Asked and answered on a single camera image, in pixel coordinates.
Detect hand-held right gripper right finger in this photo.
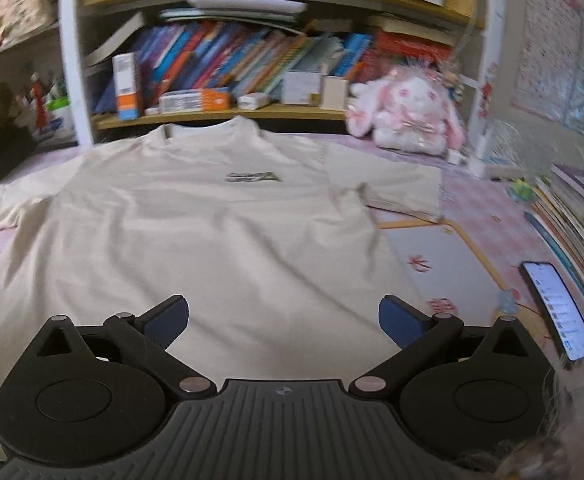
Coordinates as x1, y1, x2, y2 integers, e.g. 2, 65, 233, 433
347, 294, 547, 398

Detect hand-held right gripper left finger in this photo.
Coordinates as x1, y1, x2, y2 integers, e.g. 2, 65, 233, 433
32, 295, 217, 401

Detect cream t-shirt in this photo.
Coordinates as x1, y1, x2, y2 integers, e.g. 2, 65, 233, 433
0, 115, 445, 461

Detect pink checked desk mat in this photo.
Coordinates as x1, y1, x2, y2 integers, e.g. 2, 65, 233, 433
0, 132, 584, 461

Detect black smartphone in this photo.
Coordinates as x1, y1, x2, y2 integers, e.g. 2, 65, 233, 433
519, 261, 584, 363

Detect small green toy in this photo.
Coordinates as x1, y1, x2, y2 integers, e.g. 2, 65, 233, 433
508, 176, 536, 202

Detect stack of flat books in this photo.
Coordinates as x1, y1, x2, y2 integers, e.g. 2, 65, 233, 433
524, 162, 584, 332

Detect fuzzy grey cloth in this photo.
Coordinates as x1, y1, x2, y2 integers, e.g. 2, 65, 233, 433
452, 360, 584, 480

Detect pink white plush bunny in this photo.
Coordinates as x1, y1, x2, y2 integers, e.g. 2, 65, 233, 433
346, 64, 465, 157

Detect clear plastic packaging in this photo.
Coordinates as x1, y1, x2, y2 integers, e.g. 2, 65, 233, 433
486, 119, 575, 181

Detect flat orange white box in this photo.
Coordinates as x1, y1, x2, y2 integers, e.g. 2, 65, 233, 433
158, 87, 233, 114

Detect white jar with green lid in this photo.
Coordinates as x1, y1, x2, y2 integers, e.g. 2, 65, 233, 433
47, 99, 76, 140

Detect white charger block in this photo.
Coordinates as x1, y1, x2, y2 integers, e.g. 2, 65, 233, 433
237, 92, 271, 110

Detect beige pen holder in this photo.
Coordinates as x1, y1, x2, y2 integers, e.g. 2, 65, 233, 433
320, 75, 349, 111

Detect tall orange white box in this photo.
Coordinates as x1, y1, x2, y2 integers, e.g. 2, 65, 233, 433
112, 52, 145, 121

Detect clear box with white card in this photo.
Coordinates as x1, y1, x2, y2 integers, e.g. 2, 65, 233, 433
282, 70, 321, 106

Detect red tassel charm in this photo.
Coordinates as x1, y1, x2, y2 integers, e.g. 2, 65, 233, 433
29, 72, 49, 128

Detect row of colourful books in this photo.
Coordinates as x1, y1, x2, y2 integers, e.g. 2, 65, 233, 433
94, 20, 452, 111

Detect grey flat folder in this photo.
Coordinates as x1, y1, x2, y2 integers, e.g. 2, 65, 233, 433
159, 7, 297, 23

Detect white tablet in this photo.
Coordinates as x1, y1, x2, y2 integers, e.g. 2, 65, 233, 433
186, 0, 307, 13

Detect wooden bookshelf with white frame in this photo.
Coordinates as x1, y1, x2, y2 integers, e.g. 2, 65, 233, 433
0, 0, 510, 181

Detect wall poster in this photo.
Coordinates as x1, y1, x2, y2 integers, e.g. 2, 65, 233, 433
510, 0, 584, 138

